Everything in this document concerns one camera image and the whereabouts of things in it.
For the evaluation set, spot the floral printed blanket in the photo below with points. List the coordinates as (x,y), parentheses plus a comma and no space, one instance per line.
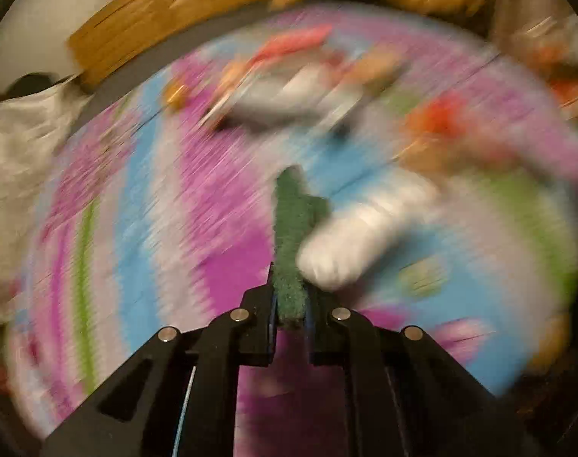
(174,209)

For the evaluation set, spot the red snack packet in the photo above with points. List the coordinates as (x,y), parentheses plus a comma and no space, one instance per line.
(293,43)

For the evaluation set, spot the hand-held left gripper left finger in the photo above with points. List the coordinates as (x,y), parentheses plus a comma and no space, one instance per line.
(271,331)

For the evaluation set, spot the green scouring pad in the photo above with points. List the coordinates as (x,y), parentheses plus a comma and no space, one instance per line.
(289,228)

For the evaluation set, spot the tan cardboard box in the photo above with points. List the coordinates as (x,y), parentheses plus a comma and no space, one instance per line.
(372,67)

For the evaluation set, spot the white cloth cover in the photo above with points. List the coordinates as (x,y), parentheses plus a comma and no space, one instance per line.
(22,162)

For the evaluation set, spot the orange red packet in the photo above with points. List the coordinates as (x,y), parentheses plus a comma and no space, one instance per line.
(441,123)

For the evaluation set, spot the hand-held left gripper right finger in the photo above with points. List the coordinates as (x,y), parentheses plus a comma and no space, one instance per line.
(310,331)

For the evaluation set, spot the small orange item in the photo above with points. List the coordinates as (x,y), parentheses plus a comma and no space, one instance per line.
(176,94)

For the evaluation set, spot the white grey packet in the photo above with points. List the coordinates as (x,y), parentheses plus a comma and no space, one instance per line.
(279,100)

